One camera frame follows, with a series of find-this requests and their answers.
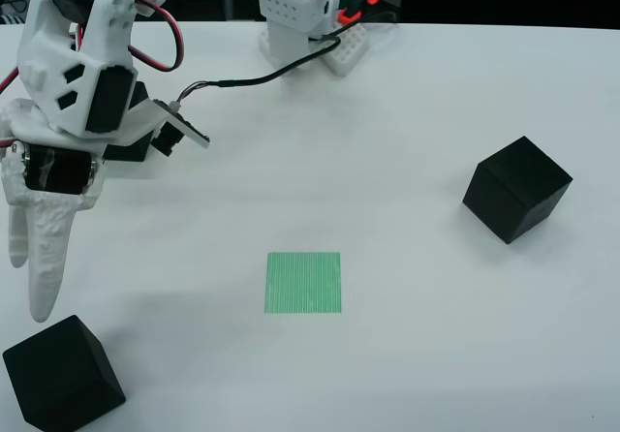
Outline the black camera cable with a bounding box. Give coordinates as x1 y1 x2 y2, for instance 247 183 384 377
171 8 401 111

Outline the black cube with seam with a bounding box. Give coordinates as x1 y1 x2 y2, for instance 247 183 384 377
462 135 574 245

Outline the green striped square marker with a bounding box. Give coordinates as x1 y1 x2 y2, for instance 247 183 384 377
263 251 343 315

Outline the orange black clamp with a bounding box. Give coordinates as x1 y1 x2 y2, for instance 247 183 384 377
336 0 382 24

